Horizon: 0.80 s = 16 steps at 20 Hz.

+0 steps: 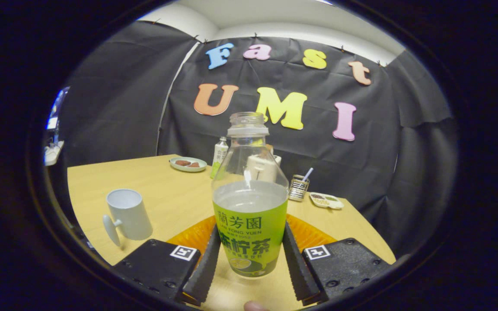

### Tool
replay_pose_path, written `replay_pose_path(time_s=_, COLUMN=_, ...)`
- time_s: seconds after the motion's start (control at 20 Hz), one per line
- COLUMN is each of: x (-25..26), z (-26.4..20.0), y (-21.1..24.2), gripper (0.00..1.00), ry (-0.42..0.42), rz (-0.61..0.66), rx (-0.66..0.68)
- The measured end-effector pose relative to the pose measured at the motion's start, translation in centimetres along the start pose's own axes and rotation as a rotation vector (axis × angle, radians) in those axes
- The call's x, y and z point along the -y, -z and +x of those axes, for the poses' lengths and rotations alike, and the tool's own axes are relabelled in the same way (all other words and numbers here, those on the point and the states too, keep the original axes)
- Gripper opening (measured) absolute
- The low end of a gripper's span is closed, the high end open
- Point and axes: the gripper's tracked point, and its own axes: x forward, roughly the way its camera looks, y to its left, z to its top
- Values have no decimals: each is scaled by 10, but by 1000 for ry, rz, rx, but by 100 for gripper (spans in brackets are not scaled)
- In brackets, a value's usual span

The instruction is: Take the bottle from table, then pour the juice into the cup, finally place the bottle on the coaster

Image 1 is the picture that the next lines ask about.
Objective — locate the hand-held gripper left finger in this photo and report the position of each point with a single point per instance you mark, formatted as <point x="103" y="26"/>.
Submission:
<point x="203" y="272"/>

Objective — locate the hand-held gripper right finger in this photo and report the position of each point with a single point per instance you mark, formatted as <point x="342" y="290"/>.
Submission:
<point x="296" y="268"/>

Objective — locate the green label juice bottle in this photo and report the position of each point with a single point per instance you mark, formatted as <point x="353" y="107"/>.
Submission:
<point x="251" y="229"/>

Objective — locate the pale blue cup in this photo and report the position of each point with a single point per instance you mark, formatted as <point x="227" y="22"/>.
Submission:
<point x="130" y="216"/>

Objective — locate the small white green bottle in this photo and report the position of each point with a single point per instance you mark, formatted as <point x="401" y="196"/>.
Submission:
<point x="219" y="155"/>

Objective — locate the white divided dish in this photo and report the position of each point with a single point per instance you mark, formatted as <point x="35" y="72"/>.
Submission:
<point x="337" y="205"/>

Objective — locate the wooden table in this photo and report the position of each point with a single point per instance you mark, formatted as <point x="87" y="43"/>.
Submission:
<point x="175" y="194"/>

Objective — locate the purple straw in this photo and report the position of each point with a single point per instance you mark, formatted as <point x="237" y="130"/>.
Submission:
<point x="308" y="174"/>

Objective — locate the pale green plate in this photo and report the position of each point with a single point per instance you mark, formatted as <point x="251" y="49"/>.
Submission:
<point x="180" y="167"/>

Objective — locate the brown food piece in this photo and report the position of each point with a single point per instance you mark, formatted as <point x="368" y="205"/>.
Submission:
<point x="183" y="163"/>
<point x="194" y="165"/>

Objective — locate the cream toaster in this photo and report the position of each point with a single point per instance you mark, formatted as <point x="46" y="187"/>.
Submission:
<point x="277" y="160"/>

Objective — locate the black backdrop cloth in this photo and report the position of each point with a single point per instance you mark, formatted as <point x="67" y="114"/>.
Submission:
<point x="119" y="108"/>

